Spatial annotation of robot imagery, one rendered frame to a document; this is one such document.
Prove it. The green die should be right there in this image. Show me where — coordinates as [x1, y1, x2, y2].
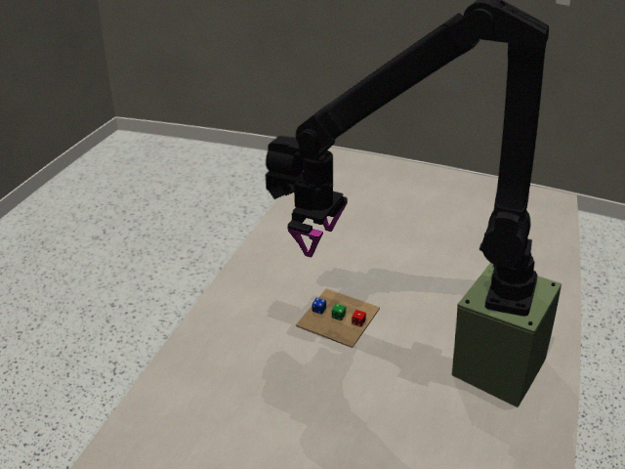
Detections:
[332, 304, 346, 320]

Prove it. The red die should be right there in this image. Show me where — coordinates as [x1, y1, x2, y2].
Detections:
[352, 310, 366, 326]

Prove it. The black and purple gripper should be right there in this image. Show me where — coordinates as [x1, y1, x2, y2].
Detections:
[288, 180, 348, 257]

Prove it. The blue die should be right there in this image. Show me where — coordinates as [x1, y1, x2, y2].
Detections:
[312, 298, 326, 315]

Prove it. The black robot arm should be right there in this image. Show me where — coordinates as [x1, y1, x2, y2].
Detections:
[266, 0, 549, 317]

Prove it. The tan flat mat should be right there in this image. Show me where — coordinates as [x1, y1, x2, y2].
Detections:
[296, 288, 380, 348]

